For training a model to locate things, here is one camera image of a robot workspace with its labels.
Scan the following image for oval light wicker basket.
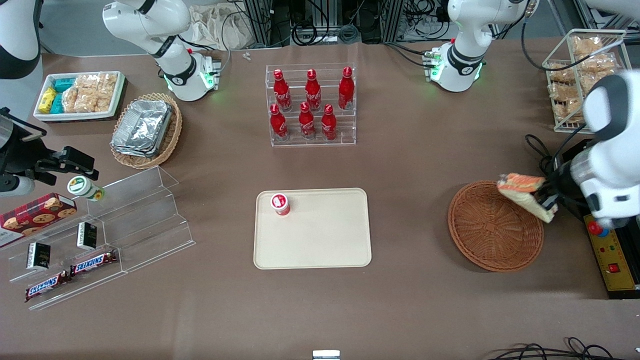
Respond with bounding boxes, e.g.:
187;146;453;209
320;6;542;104
109;92;183;170

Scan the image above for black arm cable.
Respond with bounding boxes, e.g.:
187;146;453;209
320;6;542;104
520;10;628;72

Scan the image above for round brown wicker basket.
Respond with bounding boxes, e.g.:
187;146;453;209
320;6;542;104
447;180;545;273

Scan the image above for black yellow control box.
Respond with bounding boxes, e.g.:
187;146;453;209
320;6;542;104
582;214;640;301

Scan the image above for red white yogurt cup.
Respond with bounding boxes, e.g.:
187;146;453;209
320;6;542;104
270;192;292;217

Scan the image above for aluminium frame post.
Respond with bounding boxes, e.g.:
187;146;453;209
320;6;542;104
244;0;273;48
382;0;404;43

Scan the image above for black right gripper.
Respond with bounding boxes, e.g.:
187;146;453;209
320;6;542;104
0;107;99;187

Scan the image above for green white sunflower cup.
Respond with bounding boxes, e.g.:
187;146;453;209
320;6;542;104
67;176;106;203

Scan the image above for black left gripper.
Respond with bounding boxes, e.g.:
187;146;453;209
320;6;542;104
533;159;585;213

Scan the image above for coiled black background cables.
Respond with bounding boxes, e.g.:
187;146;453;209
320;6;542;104
292;20;362;46

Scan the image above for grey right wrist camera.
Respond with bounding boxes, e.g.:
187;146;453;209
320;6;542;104
0;172;36;197

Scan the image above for white rectangular snack tray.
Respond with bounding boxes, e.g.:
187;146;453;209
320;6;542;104
33;71;126;123

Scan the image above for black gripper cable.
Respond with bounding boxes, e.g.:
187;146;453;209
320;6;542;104
552;124;588;162

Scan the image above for white wire rack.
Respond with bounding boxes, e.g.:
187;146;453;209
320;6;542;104
542;28;628;134

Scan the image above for Snickers chocolate bar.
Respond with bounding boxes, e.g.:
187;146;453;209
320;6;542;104
24;270;71;303
70;250;119;277

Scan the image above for black arm base cables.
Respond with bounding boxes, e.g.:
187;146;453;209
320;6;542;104
385;41;436;68

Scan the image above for triangular sandwich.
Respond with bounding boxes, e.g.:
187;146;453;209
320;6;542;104
497;172;558;224

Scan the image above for aluminium foil container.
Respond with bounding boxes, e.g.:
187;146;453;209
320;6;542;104
111;131;166;159
115;99;174;151

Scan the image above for clear acrylic stepped stand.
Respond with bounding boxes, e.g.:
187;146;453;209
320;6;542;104
0;197;126;312
86;166;197;274

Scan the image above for clear acrylic bottle rack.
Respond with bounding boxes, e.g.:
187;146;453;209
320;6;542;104
265;62;357;148

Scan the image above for black control box cable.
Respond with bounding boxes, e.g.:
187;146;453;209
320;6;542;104
525;134;557;175

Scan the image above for red plaid cookie box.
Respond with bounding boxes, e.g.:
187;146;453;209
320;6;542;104
0;192;78;249

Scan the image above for black table edge cables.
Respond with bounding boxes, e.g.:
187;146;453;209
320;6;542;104
487;337;640;360

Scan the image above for small black chocolate box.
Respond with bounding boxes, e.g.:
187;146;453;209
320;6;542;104
76;222;98;251
26;242;51;271

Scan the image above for yellow snack packet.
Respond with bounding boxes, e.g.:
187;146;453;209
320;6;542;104
39;87;57;114

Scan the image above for beige plastic tray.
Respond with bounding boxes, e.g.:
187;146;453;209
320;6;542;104
253;187;373;271

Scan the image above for beige cloth bag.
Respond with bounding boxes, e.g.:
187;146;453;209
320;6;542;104
189;5;251;51

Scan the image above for red cola bottle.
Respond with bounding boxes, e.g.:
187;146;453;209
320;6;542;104
269;103;289;141
320;103;338;141
298;101;317;140
338;66;355;111
304;69;322;112
272;69;293;112

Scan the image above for clear bagged pastry snack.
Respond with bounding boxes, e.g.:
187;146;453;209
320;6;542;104
548;64;576;84
552;98;586;123
571;35;603;55
548;82;581;102
577;52;617;73
580;70;616;96

